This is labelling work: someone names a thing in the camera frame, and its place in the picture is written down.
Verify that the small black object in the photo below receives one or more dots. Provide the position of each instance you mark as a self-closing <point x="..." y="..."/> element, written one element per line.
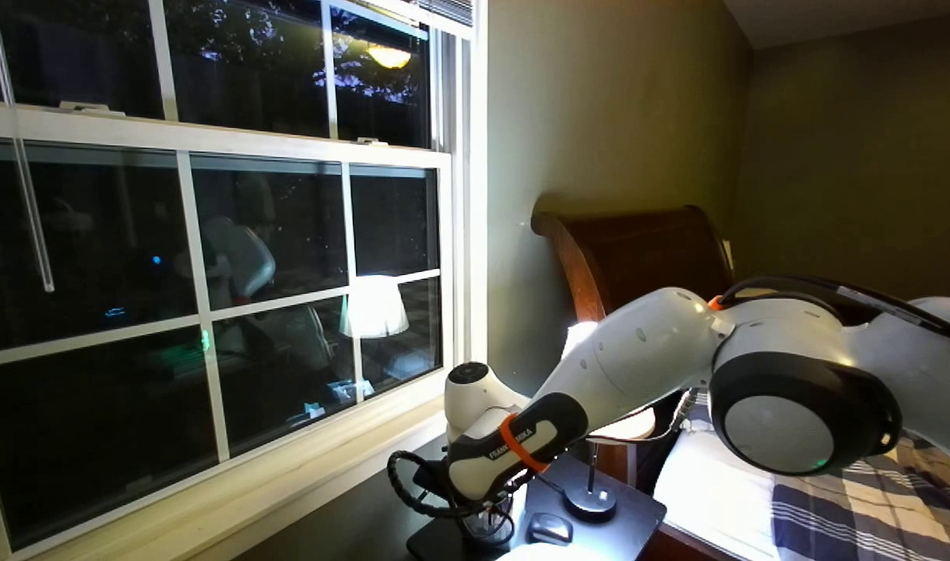
<point x="548" y="532"/>

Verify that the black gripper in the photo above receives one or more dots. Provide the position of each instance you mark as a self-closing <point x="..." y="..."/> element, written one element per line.
<point x="486" y="523"/>

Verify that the brown wooden headboard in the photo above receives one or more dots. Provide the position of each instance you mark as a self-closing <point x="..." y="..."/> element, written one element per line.
<point x="638" y="259"/>

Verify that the white bed sheet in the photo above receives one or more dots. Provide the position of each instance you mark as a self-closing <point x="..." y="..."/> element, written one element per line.
<point x="711" y="498"/>

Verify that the black folding table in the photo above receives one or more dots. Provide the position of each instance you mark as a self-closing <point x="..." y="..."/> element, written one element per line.
<point x="631" y="519"/>

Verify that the white framed grid window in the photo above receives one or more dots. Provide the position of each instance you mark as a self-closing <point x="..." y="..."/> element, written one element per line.
<point x="317" y="150"/>

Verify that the plaid blanket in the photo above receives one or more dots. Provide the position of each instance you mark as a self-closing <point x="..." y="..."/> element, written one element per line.
<point x="868" y="519"/>

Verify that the table lamp with white shade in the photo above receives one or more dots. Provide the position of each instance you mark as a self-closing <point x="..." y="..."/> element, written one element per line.
<point x="589" y="502"/>

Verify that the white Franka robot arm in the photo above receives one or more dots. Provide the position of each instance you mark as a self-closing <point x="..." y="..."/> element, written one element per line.
<point x="638" y="352"/>

